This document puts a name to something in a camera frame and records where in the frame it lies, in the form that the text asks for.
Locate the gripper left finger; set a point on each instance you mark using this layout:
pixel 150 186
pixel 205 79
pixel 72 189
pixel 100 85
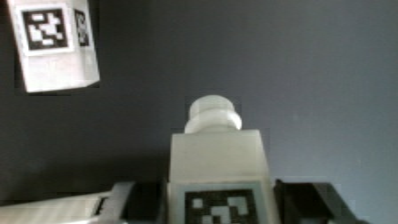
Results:
pixel 86 209

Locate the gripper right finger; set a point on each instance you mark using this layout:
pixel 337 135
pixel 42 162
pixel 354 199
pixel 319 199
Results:
pixel 312 205

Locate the white table leg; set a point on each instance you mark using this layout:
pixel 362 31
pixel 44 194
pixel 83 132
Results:
pixel 56 44
pixel 219 190

